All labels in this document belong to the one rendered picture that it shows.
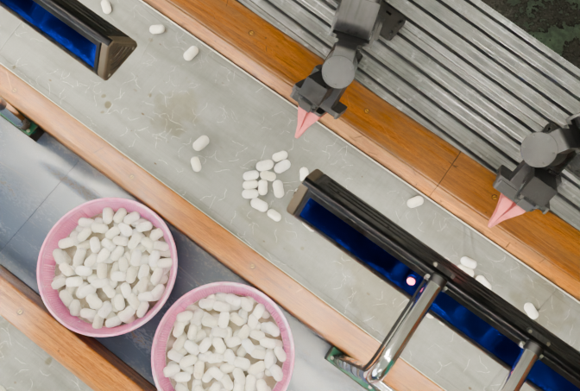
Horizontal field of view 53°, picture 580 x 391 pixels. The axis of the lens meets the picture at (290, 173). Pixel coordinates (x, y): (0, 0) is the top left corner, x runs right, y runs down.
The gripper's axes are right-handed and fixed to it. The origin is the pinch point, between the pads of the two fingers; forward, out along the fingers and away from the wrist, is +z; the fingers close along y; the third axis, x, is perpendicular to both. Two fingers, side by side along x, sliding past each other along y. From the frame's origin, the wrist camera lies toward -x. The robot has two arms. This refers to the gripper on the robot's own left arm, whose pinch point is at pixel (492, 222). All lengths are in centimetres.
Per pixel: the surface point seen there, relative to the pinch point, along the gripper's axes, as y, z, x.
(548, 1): -10, -34, 141
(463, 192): -6.0, 1.9, 10.5
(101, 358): -43, 54, -33
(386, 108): -28.9, -1.9, 13.9
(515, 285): 13.0, 10.1, 6.6
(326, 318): -13.5, 30.2, -13.4
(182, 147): -58, 25, -5
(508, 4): -21, -26, 134
